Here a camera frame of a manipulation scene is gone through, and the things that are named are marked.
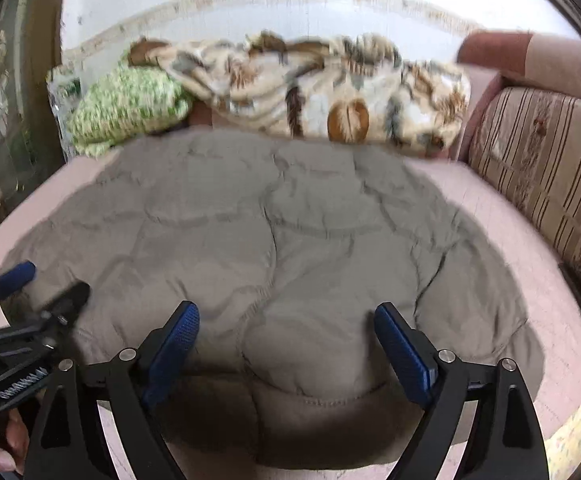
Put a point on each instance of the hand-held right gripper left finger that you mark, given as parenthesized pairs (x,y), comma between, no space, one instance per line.
(173,355)

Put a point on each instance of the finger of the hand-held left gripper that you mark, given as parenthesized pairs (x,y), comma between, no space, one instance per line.
(73,297)
(15,275)

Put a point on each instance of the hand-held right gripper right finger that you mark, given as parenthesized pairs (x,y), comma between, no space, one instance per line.
(403,355)

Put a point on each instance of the grey-green puffer jacket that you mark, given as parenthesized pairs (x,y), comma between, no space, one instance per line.
(290,220)

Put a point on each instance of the person's left hand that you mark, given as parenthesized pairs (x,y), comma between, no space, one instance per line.
(13,440)

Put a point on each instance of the pink quilted bed cover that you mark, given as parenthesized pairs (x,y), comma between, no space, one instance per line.
(520,260)

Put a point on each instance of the pale yellow floral cloth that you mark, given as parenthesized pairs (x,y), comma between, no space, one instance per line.
(570,440)

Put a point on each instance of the green patterned pillow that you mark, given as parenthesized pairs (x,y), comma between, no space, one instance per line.
(120,100)

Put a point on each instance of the striped floral beige cushion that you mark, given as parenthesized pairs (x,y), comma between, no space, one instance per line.
(545,160)

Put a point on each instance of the leaf print fleece blanket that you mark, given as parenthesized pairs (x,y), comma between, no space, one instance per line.
(320,90)

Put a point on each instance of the pink and red pillow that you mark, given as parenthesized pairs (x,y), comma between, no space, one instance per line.
(520,55)

